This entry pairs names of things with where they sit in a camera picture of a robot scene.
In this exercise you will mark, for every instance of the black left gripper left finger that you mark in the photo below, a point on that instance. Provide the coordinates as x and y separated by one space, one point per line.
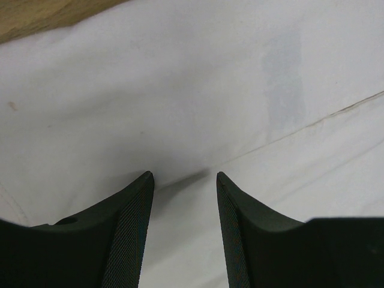
101 246

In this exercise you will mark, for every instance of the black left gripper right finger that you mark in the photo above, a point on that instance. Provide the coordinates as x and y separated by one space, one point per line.
264 248

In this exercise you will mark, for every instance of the white t shirt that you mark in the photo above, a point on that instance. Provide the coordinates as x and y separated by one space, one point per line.
284 97

